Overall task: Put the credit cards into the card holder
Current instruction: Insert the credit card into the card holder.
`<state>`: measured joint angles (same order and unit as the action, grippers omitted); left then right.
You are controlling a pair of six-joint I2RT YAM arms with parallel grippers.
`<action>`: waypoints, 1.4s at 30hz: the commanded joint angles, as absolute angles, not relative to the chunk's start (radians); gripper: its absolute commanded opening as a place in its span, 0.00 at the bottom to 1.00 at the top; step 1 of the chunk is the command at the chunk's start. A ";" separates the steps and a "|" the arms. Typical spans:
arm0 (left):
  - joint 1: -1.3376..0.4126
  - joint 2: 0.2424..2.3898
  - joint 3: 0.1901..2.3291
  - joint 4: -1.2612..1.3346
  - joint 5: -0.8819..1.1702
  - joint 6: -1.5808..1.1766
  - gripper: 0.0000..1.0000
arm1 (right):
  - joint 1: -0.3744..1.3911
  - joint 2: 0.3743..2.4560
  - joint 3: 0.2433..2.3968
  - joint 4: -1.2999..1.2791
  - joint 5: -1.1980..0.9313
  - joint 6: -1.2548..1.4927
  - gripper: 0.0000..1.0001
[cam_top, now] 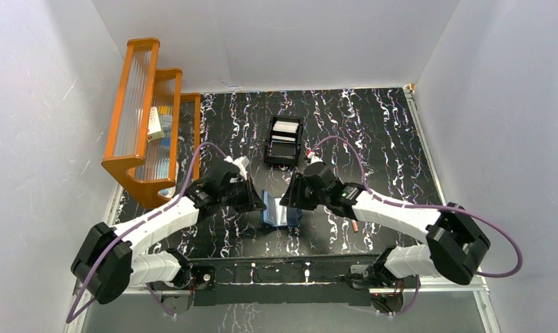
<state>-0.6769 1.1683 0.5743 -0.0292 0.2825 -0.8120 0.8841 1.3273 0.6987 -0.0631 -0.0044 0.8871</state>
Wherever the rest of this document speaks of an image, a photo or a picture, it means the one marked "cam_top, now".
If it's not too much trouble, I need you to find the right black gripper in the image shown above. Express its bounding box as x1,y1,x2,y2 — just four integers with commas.
279,172,329,211

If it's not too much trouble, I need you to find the blue leather card holder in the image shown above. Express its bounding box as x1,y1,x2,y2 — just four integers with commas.
260,190,303,228

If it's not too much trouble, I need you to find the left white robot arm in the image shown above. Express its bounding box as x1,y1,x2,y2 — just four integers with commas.
71,156,266,305

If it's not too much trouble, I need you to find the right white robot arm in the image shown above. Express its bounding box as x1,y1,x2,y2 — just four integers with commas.
279,162,490,287

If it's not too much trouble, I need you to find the black card box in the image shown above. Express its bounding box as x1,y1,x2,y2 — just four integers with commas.
263,115,304,168

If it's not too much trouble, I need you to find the white card stack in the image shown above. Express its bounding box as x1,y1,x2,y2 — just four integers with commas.
270,121,299,142

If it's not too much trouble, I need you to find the orange wooden rack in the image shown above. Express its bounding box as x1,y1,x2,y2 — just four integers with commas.
101,37,201,209

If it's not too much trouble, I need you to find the white red small box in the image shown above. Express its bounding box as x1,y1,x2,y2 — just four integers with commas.
146,107,164,142

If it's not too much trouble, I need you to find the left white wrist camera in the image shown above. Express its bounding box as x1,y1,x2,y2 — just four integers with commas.
224,156,250,180

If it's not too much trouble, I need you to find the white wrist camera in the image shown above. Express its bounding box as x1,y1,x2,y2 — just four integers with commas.
306,152,322,164
224,156,250,180

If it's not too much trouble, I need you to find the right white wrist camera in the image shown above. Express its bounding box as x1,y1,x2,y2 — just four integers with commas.
306,152,322,164

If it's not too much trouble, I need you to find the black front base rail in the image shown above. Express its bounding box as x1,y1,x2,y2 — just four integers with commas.
150,250,422,318

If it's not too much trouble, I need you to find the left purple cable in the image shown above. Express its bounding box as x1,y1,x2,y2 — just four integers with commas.
66,141,234,324

